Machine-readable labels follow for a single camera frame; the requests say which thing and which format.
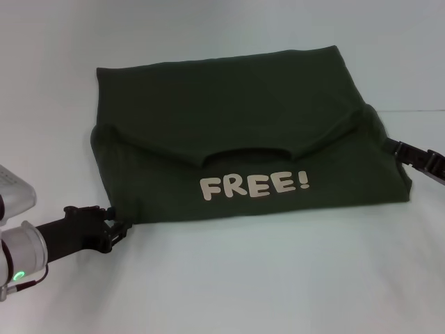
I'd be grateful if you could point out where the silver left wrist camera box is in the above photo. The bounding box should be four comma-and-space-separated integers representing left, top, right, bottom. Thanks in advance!
0, 165, 38, 221

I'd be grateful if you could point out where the dark green shirt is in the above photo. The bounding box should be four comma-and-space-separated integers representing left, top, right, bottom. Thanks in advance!
89, 44, 414, 225

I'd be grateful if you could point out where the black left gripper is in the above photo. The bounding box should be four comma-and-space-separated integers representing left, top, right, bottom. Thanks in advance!
34, 205, 134, 260

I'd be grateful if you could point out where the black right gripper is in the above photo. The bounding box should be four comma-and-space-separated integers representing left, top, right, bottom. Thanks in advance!
382, 137, 445, 184

